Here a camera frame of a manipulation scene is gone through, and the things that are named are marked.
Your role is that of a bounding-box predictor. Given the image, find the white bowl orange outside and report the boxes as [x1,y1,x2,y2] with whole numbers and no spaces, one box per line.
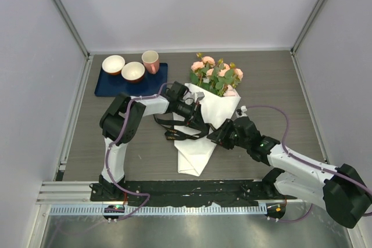
[102,55,126,76]

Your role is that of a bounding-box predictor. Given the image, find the white slotted cable duct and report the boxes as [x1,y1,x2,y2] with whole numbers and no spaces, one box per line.
[49,203,267,216]

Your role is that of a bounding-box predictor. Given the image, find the white wrapping paper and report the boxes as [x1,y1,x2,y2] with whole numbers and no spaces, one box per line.
[173,82,242,177]

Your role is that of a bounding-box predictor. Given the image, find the purple cable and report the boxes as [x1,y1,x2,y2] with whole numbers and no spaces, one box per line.
[241,105,372,224]
[105,82,175,221]

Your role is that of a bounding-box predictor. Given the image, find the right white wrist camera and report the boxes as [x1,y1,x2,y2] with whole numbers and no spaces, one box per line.
[235,106,248,118]

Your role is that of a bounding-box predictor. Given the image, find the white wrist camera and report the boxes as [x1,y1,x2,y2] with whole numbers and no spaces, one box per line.
[235,106,248,118]
[190,92,205,103]

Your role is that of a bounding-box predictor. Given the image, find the pink fake flower stem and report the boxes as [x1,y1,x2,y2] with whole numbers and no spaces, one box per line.
[189,53,216,91]

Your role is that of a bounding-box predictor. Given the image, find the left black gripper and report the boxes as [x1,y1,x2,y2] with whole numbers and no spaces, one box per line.
[174,100,208,133]

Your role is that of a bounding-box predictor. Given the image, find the black ribbon gold letters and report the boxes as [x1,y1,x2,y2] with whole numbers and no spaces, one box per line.
[153,115,201,141]

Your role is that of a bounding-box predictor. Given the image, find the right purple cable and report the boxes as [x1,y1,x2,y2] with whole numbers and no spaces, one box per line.
[241,105,372,224]

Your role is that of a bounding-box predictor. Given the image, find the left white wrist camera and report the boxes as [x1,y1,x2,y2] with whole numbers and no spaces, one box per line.
[190,92,205,103]

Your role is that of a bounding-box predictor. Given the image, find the pink mug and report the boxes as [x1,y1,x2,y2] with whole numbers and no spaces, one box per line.
[141,51,160,74]

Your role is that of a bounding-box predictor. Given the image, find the aluminium frame rail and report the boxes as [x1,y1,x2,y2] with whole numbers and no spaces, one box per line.
[36,180,96,204]

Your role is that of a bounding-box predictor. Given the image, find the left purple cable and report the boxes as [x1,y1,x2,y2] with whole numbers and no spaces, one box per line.
[105,82,175,221]

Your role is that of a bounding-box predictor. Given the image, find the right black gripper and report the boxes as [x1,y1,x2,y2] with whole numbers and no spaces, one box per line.
[207,118,250,149]

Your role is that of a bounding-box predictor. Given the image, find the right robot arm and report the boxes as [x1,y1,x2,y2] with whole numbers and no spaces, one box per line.
[207,117,371,228]

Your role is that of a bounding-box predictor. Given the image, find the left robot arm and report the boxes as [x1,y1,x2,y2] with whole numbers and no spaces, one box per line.
[91,82,210,201]

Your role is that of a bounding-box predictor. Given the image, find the blue tray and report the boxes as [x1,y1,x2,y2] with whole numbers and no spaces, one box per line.
[94,63,168,97]

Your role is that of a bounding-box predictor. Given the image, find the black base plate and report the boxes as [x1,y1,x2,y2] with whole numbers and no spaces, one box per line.
[90,179,284,207]

